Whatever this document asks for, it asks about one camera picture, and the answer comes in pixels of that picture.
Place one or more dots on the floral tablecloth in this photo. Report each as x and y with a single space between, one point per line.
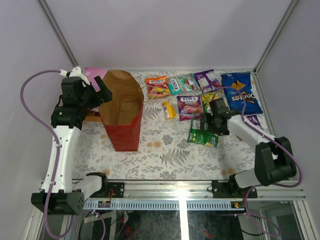
164 152

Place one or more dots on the orange snack packet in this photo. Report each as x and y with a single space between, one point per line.
157 87

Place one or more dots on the purple snack packet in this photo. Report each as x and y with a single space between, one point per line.
207 81
254 120

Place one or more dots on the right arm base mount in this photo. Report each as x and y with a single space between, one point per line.
230 188

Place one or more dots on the blue Doritos chip bag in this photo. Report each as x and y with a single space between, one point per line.
239 88

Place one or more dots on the aluminium front rail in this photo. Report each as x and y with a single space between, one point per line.
199 190

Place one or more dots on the red paper bag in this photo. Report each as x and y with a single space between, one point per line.
122 116

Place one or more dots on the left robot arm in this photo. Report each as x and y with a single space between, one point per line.
58 195

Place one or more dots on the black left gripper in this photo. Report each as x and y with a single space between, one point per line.
93 91

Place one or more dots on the yellow snack bar packet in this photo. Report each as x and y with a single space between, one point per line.
169 110

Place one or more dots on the green Fox's candy bag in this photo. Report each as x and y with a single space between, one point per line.
207 97

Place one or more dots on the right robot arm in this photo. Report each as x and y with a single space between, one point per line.
273 157

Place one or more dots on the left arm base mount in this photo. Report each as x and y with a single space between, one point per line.
114 190

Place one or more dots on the green snack packet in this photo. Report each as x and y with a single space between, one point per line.
205 137

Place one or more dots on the teal Fox's candy bag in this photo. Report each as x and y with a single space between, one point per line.
182 84

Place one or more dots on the purple Fox's candy bag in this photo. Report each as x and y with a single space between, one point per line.
189 107

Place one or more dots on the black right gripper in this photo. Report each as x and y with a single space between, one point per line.
207 118

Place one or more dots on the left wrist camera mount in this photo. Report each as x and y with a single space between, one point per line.
75 72

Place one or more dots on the purple pillow package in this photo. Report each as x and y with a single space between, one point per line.
91 73

